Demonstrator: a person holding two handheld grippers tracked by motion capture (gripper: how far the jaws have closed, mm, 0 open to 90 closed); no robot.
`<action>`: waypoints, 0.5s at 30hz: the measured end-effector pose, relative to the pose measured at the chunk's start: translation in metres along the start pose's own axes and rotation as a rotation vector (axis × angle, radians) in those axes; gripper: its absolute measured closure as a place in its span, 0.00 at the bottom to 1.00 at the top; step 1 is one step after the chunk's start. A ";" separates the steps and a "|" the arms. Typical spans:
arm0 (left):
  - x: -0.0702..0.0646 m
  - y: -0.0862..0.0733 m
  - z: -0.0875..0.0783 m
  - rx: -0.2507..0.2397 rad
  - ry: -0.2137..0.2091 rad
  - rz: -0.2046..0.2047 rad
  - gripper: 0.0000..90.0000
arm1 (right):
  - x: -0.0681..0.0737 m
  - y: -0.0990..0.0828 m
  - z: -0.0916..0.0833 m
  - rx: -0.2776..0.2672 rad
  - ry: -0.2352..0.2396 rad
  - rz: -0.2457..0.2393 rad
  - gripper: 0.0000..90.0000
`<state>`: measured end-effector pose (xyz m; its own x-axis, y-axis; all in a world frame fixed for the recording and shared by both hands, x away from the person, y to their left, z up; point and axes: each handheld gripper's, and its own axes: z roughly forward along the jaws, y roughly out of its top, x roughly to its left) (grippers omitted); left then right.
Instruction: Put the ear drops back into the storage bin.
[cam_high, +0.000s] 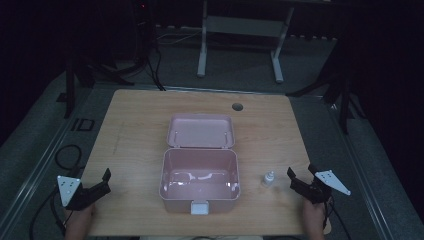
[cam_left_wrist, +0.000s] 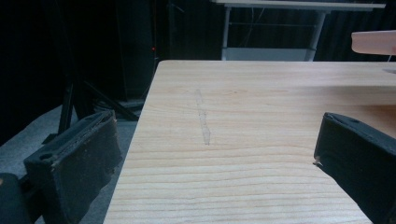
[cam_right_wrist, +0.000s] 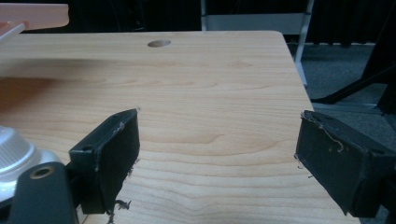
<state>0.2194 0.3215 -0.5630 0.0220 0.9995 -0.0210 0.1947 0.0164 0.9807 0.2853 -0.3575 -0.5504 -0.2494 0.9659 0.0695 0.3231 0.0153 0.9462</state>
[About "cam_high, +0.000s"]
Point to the white metal stand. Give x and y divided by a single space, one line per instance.
245 26

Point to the pink plastic storage box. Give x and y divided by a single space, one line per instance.
200 166

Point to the small white dropper bottle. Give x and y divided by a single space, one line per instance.
268 180

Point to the person's left hand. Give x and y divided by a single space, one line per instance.
83 215

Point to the black tripod stand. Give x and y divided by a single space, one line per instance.
70 86
343 96

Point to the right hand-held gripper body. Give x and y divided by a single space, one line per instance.
316 190

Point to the person's right hand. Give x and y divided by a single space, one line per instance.
313 213

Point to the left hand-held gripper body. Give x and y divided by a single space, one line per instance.
71 191

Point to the metal floor rail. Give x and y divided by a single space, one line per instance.
363 180
40 166

